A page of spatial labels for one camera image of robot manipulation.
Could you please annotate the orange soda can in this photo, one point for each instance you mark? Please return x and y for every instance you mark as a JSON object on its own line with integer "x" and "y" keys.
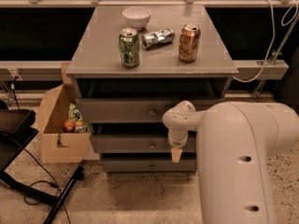
{"x": 189, "y": 42}

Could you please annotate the red apple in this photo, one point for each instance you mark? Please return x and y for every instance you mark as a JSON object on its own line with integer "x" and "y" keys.
{"x": 69, "y": 126}

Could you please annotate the black stand with tray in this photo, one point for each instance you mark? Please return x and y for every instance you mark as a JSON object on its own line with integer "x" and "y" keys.
{"x": 16, "y": 132}

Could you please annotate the cardboard box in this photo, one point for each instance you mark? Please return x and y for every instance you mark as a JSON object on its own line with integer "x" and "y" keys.
{"x": 57, "y": 145}

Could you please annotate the grey bottom drawer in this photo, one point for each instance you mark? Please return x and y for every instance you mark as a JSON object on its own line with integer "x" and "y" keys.
{"x": 155, "y": 165}

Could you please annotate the green soda can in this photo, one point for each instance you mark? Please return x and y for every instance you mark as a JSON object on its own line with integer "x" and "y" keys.
{"x": 129, "y": 47}

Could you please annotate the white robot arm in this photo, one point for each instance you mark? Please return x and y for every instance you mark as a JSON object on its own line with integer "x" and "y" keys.
{"x": 233, "y": 142}

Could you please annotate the grey drawer cabinet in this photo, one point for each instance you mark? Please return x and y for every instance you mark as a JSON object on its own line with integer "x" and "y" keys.
{"x": 96, "y": 71}

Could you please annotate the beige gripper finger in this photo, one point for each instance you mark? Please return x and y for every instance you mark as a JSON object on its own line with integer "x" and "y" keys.
{"x": 176, "y": 154}

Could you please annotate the grey drawer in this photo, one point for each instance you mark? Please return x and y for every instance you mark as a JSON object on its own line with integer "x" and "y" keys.
{"x": 155, "y": 165}
{"x": 136, "y": 143}
{"x": 124, "y": 110}

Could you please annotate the green snack bag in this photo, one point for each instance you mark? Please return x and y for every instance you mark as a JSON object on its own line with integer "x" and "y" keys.
{"x": 73, "y": 112}

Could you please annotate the grey top drawer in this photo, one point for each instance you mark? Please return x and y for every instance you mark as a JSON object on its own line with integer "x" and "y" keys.
{"x": 124, "y": 110}

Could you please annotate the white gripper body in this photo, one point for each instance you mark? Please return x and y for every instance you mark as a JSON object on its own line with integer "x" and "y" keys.
{"x": 177, "y": 139}

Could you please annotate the white ceramic bowl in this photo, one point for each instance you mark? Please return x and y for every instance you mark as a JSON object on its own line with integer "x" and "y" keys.
{"x": 137, "y": 17}

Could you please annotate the metal railing frame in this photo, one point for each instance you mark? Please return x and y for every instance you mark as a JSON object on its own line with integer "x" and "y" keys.
{"x": 38, "y": 35}

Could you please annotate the crushed silver can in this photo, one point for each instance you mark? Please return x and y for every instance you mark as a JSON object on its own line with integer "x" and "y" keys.
{"x": 154, "y": 38}

